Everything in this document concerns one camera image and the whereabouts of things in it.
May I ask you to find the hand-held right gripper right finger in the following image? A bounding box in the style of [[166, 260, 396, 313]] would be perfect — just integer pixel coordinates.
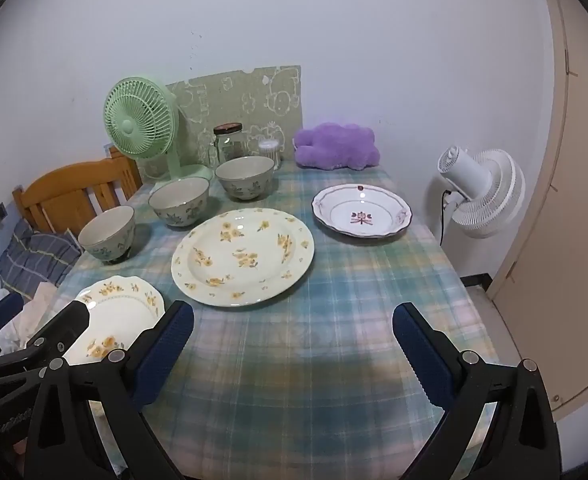
[[392, 302, 562, 480]]

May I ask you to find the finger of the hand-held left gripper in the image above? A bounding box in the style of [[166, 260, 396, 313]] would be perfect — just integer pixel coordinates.
[[1, 301, 90, 378], [0, 292, 24, 333]]

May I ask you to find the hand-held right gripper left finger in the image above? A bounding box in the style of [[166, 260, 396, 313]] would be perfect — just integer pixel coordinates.
[[24, 301, 195, 480]]

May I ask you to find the small yellow floral plate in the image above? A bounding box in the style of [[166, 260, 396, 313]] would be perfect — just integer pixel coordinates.
[[62, 275, 166, 367]]

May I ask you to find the grey floral bowl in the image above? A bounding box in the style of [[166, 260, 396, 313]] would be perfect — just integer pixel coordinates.
[[78, 205, 137, 262], [215, 155, 275, 201], [148, 176, 211, 228]]

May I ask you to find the large yellow floral plate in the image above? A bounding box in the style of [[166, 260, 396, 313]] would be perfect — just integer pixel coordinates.
[[171, 207, 315, 309]]

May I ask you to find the white red-trimmed plate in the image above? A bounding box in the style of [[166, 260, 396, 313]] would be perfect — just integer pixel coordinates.
[[312, 184, 413, 246]]

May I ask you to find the white plastic bag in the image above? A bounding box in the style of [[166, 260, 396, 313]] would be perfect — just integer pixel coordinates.
[[0, 282, 64, 356]]

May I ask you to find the blue striped cloth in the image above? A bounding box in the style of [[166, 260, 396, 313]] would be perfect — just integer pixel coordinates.
[[0, 220, 82, 301]]

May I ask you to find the plaid tablecloth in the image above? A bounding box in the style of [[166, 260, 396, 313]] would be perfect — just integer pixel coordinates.
[[56, 162, 500, 480]]

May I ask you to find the wooden chair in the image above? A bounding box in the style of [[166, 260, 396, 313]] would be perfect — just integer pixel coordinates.
[[12, 156, 143, 235]]

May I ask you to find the clear glass cup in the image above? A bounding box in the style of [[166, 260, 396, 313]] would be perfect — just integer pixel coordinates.
[[138, 154, 167, 182]]

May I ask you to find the white standing fan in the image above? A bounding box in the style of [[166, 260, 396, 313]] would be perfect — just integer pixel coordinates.
[[436, 145, 526, 239]]

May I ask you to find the glass jar with dark lid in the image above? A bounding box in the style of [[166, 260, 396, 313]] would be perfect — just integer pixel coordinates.
[[209, 123, 249, 167]]

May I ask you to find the clear cotton swab container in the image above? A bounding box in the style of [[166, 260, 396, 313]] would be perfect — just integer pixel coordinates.
[[258, 139, 281, 171]]

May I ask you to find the beige door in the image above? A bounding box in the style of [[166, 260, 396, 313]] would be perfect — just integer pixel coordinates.
[[486, 0, 588, 423]]

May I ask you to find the green desk fan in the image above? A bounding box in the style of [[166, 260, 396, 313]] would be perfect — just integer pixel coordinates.
[[104, 77, 213, 183]]

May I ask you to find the purple plush cushion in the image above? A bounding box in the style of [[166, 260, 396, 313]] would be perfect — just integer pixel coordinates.
[[293, 122, 381, 170]]

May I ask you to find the green patterned board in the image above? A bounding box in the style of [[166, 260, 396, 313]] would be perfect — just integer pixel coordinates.
[[166, 65, 303, 161]]

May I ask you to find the black fan cable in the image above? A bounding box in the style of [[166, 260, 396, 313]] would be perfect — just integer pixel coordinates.
[[439, 189, 451, 247]]

